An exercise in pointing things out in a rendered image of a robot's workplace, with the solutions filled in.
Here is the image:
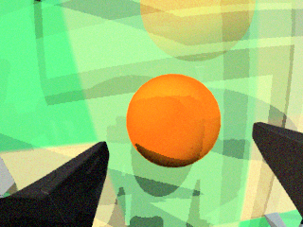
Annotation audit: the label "orange ball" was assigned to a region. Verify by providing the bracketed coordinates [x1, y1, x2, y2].
[126, 75, 221, 167]

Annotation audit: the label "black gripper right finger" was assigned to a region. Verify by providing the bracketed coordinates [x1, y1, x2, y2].
[251, 122, 303, 218]

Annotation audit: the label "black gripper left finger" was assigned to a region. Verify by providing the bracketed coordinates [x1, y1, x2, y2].
[0, 141, 110, 227]

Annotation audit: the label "low clear glass walls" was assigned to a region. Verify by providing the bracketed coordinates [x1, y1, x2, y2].
[265, 0, 303, 227]

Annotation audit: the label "translucent yellow ball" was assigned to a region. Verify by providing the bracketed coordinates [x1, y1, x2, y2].
[140, 0, 257, 61]

